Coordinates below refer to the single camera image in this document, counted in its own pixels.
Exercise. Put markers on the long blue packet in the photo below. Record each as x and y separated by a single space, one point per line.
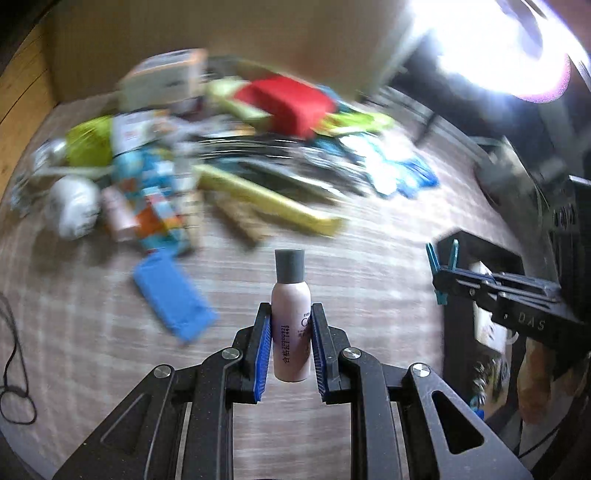
415 173

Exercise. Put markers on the small blue packet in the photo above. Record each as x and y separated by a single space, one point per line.
381 159

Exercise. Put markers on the colourful printed packet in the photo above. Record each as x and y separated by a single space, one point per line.
157 207

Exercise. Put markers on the cardboard box with white label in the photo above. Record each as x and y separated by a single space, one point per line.
161 78

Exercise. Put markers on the white printed box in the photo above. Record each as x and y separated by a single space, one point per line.
485 314

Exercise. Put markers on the plaid cloth desktop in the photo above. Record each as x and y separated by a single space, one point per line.
369 277

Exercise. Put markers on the long yellow-green packet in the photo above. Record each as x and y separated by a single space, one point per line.
268 201

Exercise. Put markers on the green plastic tube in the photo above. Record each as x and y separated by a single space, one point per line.
360 123

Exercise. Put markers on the red box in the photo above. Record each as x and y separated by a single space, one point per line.
286 104

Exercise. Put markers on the beige wooden cabinet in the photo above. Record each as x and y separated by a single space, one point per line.
231 27

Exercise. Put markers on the white jar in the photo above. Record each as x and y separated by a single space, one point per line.
74 207

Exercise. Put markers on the light green packet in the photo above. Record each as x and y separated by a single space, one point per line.
240 106

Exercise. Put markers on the person's right hand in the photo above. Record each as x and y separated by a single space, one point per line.
535 387

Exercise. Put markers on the yellow-green round pouch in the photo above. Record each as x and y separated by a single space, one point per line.
90 143

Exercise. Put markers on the pink bottle with grey cap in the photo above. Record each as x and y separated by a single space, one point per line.
291 323

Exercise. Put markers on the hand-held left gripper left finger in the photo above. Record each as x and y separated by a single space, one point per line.
259 355

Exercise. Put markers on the small pink bottle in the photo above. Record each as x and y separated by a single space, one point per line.
119 214

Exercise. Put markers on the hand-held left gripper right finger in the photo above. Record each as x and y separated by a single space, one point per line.
319 355

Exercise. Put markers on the metal clips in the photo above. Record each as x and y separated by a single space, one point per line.
489 383

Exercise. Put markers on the black storage box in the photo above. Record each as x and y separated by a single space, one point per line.
457 332

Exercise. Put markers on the tan wooden clips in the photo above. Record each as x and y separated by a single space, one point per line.
244 221

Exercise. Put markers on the flat blue pad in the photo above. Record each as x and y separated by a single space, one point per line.
175 300

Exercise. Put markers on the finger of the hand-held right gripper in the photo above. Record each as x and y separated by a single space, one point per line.
526 286
461 286

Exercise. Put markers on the pile of metal tools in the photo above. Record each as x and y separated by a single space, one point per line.
286 161

